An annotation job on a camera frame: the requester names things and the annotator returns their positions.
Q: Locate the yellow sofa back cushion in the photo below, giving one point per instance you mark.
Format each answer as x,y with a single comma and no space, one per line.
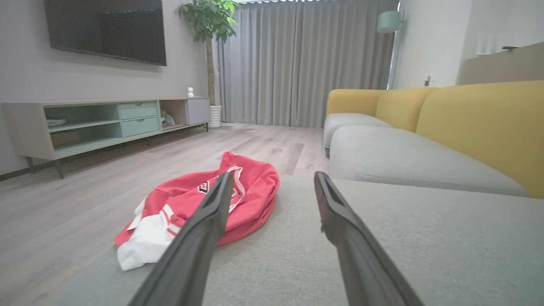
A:
401,108
488,123

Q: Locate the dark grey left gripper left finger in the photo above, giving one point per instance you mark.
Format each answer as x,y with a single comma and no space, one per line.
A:
191,255

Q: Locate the beige green TV cabinet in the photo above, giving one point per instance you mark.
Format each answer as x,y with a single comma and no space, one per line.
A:
25,127

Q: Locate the white ribbed plant pot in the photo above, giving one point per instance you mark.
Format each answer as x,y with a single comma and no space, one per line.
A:
214,117

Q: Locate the grey pleated curtain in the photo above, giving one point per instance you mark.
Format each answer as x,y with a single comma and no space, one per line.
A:
297,63

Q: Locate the red white basketball jersey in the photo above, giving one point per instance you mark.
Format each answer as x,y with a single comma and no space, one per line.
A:
257,182

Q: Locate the grey sofa seat cushion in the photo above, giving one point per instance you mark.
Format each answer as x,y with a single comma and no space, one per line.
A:
348,121
403,157

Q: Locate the green indoor tree plant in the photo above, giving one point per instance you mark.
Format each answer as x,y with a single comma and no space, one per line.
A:
210,17

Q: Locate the large grey sofa ottoman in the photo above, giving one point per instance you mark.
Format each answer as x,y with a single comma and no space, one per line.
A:
425,242

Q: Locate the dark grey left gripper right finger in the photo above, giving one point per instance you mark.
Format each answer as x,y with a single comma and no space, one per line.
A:
357,255

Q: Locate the black wall television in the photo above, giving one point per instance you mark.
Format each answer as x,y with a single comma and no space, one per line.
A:
106,29

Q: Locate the small grey cabinet ornament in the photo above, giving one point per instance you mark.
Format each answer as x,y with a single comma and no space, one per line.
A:
167,120

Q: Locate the small white figurine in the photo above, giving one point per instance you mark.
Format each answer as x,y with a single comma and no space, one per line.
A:
191,92

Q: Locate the teal shade floor lamp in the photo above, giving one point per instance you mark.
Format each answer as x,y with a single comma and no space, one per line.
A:
389,21

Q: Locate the beige half-height partition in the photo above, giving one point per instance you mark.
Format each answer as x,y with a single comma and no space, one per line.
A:
501,68

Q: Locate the stacked white dishes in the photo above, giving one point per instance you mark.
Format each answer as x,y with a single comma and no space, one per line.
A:
56,123

